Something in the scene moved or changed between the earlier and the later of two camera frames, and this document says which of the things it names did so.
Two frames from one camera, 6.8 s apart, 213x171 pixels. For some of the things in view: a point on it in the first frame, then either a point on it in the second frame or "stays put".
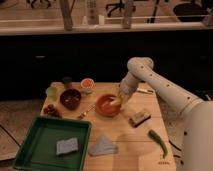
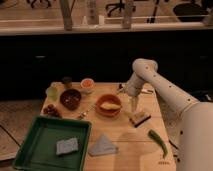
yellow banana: (116, 102) -> (108, 106)
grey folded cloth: (103, 147) stays put
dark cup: (67, 82) stays put
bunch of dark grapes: (51, 110) stays put
